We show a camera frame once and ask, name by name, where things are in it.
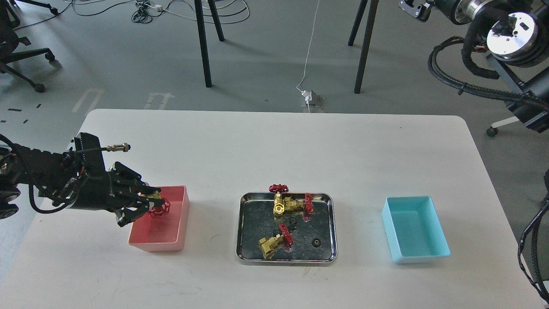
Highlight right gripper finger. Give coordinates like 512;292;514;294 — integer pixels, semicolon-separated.
399;0;434;23

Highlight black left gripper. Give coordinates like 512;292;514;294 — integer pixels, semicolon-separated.
69;161;162;227

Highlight brass valve red handwheel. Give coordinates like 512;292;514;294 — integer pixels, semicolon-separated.
145;191;171;218

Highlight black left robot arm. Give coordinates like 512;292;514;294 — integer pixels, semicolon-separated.
1;132;170;227

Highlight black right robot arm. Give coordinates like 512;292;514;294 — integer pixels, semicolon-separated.
399;0;548;133

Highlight pink plastic box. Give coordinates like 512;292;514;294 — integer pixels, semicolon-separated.
128;186;190;252

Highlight brass valve tray front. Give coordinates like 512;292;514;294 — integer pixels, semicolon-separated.
258;224;294;260

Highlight brass valve on tray rim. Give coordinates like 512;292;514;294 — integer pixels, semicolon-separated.
269;184;289;216

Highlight brass valve right red wheel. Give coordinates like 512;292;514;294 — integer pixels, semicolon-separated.
283;192;314;215

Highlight light blue plastic box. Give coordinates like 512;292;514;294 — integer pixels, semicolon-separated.
382;196;451;264

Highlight black stand legs right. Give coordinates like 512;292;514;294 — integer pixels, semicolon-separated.
347;0;379;94

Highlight white power adapter on floor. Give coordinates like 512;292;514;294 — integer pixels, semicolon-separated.
300;90;324;107

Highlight stainless steel tray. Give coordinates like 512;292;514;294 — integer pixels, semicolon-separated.
236;192;338;265

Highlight black office chair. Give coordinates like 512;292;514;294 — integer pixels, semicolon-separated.
0;0;60;93

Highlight white cable on floor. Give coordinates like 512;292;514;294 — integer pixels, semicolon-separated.
296;0;321;92

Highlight tangled cables on floor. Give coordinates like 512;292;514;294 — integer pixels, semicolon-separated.
64;0;250;25

